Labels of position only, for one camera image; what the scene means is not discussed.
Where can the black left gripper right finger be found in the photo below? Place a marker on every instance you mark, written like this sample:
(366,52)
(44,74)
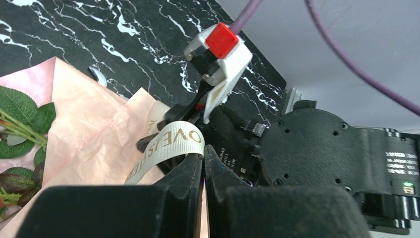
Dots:
(237,210)

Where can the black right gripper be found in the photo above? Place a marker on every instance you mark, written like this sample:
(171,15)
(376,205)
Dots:
(377,167)

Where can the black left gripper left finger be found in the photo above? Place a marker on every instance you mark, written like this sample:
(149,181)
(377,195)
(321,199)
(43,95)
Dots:
(169,208)

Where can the beige printed ribbon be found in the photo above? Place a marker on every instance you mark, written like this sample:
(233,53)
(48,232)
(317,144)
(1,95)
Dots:
(174,139)

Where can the pink wrapping paper sheet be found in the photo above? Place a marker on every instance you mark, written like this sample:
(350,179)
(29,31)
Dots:
(92,141)

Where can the fake cream rose stem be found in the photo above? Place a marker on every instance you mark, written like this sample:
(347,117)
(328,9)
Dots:
(18,185)

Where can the fake white rose stem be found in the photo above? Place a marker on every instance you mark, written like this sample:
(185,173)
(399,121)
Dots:
(25,124)

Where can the aluminium rail frame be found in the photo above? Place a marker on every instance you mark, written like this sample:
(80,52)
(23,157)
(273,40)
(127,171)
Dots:
(291,96)

